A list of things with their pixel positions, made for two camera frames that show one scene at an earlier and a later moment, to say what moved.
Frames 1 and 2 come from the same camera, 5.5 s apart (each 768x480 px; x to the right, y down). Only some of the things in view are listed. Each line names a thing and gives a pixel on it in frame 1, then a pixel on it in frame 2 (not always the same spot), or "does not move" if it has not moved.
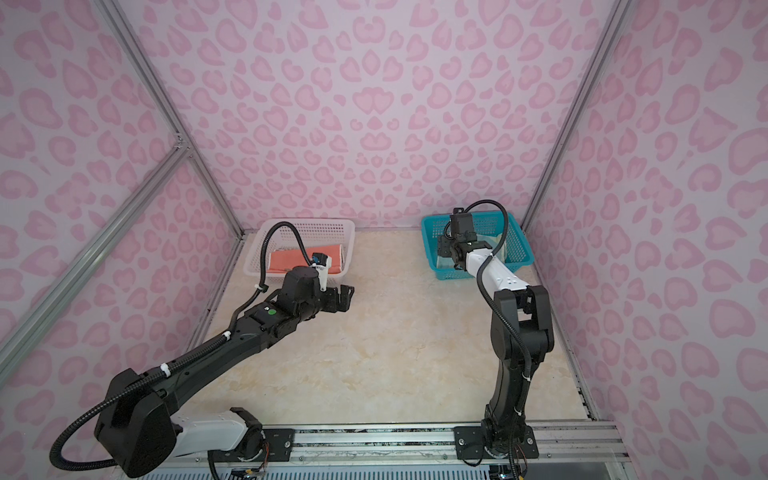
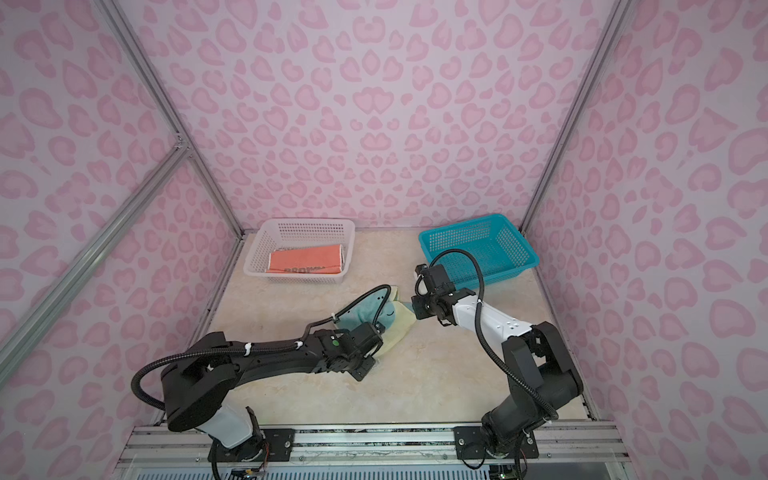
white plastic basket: [317, 232] does not move
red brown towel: [285, 259] does not move
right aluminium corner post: [578, 113] does not move
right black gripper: [441, 250] to [414, 305]
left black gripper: [336, 300] to [361, 377]
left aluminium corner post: [160, 94] does not move
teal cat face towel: [444, 263] to [367, 311]
